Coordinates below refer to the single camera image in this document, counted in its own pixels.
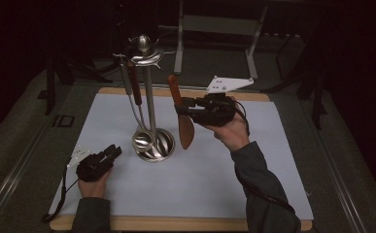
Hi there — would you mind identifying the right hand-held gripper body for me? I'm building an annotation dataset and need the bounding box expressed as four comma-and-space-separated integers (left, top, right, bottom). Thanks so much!
190, 75, 256, 128

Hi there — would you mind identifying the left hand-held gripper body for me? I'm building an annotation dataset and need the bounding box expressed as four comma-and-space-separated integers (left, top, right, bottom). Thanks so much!
66, 145, 116, 183

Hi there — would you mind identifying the wooden rice paddle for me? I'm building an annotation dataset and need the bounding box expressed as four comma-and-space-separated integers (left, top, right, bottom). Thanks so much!
167, 74, 196, 150

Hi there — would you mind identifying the steel utensil stand with hooks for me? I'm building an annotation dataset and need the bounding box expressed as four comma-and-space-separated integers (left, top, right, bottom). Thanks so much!
112, 33, 177, 163

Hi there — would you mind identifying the small ladle with wooden handle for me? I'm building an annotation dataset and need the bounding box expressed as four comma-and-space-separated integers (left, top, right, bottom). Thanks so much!
126, 60, 156, 153

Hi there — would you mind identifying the person's left hand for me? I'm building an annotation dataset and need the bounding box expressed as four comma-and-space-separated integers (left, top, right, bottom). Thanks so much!
78, 168, 113, 199

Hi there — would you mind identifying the person's right hand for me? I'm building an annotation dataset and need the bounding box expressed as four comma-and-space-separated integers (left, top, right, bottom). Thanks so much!
204, 96, 252, 152

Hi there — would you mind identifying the metal chair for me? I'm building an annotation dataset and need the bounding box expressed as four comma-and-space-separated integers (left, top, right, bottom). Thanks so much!
157, 0, 269, 81

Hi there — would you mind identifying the dark metal stand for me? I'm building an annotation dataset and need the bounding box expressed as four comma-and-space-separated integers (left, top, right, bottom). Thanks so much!
261, 32, 328, 131
37, 54, 114, 117

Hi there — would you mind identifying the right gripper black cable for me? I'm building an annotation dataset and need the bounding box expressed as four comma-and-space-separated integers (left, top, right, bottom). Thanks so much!
233, 99, 297, 216

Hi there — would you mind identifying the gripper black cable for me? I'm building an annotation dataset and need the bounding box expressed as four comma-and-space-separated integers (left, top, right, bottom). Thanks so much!
42, 165, 81, 224
233, 99, 297, 216

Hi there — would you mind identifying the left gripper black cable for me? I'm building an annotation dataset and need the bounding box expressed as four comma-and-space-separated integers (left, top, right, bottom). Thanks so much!
42, 165, 81, 224

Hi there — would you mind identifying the black rectangular floor bracket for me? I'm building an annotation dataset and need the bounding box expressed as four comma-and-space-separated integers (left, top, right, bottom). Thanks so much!
52, 114, 76, 128

